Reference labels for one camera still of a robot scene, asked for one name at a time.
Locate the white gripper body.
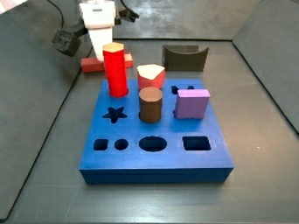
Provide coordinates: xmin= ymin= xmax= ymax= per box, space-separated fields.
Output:
xmin=79 ymin=0 xmax=116 ymax=61

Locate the red rectangular block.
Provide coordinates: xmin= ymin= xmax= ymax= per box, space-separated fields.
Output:
xmin=80 ymin=53 xmax=134 ymax=73

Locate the black curved fixture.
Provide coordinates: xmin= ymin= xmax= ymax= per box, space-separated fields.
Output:
xmin=163 ymin=45 xmax=210 ymax=72

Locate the blue shape sorter board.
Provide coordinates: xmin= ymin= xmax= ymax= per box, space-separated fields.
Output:
xmin=79 ymin=79 xmax=235 ymax=185

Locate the red tall cylinder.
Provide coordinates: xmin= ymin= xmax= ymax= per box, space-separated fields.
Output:
xmin=103 ymin=42 xmax=128 ymax=98

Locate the red pentagon block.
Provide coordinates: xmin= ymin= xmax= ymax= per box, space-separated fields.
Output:
xmin=136 ymin=64 xmax=164 ymax=89

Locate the brown cylinder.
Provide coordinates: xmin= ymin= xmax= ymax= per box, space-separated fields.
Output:
xmin=139 ymin=87 xmax=164 ymax=123

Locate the purple rectangular block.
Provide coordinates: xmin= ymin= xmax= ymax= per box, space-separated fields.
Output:
xmin=174 ymin=89 xmax=211 ymax=119

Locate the black cable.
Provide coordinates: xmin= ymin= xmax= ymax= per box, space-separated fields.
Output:
xmin=46 ymin=0 xmax=66 ymax=32

